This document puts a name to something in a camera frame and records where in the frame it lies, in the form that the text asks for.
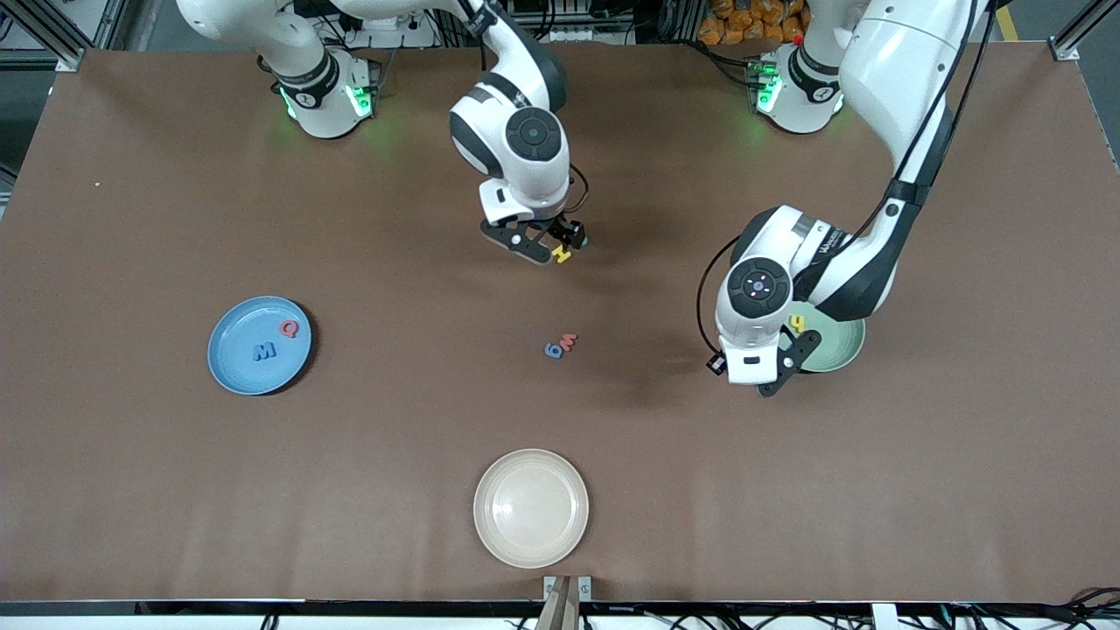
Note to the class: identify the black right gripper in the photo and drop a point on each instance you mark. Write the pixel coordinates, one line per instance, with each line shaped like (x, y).
(563, 229)

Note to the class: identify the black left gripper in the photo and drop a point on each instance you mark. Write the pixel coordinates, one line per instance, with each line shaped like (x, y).
(710, 363)

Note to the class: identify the red foam letter Q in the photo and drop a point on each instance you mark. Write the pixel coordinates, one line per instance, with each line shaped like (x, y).
(282, 329)

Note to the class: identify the blue foam capital M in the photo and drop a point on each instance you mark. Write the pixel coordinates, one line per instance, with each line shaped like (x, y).
(258, 353)

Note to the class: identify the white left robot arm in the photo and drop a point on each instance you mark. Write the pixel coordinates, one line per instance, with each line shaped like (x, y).
(901, 61)

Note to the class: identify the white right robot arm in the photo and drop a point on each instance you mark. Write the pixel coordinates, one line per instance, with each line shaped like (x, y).
(516, 131)

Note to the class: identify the green plate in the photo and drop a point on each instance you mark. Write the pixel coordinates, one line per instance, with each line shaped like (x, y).
(840, 346)

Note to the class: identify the beige plate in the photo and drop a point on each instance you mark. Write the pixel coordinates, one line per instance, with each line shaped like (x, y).
(530, 507)

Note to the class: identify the blue plate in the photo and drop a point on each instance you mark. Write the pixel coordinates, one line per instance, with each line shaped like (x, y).
(258, 372)

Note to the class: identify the yellow foam letter H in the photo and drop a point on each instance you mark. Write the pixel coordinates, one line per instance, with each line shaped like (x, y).
(563, 255)

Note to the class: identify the red foam small w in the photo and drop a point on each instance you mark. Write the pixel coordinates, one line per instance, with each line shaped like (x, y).
(569, 344)

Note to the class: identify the blue foam small g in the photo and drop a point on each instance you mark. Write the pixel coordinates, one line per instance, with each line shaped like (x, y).
(547, 351)

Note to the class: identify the white socket strip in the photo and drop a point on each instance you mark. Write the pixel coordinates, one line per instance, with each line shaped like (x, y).
(569, 35)

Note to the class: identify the brown table cover sheet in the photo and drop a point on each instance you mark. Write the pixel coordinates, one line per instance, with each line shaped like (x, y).
(437, 394)

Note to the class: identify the orange packaged items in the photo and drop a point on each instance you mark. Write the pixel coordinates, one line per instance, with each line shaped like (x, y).
(739, 22)

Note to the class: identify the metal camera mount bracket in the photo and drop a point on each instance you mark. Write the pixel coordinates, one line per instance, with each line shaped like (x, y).
(567, 604)

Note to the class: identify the aluminium frame profile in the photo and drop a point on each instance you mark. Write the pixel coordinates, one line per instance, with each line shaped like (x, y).
(70, 59)
(1065, 52)

